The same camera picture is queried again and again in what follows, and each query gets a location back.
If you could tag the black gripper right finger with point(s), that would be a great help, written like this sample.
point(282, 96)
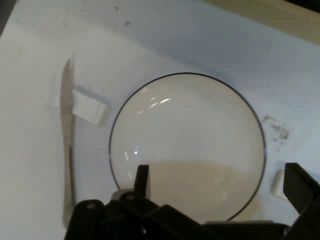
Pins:
point(305, 195)

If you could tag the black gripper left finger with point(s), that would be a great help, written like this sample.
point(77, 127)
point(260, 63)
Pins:
point(142, 180)

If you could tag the silver table knife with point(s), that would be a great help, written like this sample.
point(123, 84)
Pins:
point(67, 100)

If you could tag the white ceramic cutlery rest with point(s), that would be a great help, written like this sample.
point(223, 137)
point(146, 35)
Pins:
point(277, 185)
point(87, 107)

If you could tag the white plate with black rim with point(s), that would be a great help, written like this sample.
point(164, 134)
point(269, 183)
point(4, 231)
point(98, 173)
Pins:
point(187, 125)

